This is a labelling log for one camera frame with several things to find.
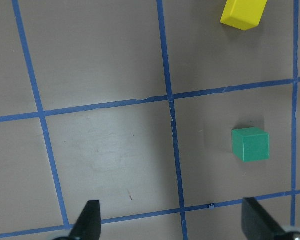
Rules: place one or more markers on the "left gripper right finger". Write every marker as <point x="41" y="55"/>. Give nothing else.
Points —
<point x="258" y="224"/>

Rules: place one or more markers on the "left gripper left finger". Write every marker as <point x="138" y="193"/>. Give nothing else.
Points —
<point x="88" y="224"/>

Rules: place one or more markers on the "green block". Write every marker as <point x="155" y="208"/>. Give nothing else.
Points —
<point x="250" y="144"/>

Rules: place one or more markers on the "yellow block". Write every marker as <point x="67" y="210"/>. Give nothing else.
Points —
<point x="243" y="14"/>

